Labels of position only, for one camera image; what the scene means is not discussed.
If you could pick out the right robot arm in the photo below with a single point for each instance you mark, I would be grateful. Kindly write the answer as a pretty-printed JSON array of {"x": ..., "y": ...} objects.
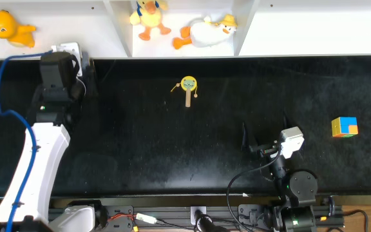
[{"x": 303, "y": 187}]

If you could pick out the many-coloured puzzle cube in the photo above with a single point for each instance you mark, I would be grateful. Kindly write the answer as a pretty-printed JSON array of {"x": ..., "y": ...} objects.
[{"x": 345, "y": 126}]

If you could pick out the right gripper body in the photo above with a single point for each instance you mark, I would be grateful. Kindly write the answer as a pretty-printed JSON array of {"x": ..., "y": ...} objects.
[{"x": 264, "y": 149}]

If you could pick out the white shelf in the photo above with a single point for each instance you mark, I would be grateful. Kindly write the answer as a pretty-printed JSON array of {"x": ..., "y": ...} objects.
[{"x": 301, "y": 35}]

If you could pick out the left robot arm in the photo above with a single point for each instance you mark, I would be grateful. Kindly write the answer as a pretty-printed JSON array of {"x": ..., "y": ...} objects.
[{"x": 45, "y": 161}]

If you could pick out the mounting rail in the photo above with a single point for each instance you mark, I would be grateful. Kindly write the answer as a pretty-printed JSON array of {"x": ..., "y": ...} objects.
[{"x": 179, "y": 217}]

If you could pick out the yellow rattle drum toy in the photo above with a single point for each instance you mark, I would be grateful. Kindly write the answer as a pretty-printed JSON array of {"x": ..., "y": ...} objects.
[{"x": 188, "y": 84}]

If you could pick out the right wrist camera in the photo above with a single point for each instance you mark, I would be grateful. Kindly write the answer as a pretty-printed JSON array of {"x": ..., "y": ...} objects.
[{"x": 291, "y": 141}]

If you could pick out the yellow rubber duck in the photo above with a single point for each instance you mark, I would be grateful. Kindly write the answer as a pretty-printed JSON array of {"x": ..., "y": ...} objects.
[{"x": 5, "y": 25}]

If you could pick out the yellow plush duck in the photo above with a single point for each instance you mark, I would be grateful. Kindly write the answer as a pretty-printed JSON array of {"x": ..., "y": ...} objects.
[{"x": 150, "y": 17}]

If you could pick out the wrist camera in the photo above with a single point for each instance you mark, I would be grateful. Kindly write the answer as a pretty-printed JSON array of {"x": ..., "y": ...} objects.
[
  {"x": 69, "y": 50},
  {"x": 291, "y": 141}
]

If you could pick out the white plush duck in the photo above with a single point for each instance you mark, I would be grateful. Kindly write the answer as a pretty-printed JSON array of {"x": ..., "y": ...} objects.
[{"x": 205, "y": 32}]

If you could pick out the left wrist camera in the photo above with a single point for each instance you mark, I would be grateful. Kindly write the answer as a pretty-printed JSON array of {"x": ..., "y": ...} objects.
[{"x": 69, "y": 50}]

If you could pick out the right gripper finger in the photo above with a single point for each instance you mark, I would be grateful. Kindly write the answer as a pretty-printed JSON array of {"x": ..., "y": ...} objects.
[
  {"x": 246, "y": 141},
  {"x": 286, "y": 124}
]

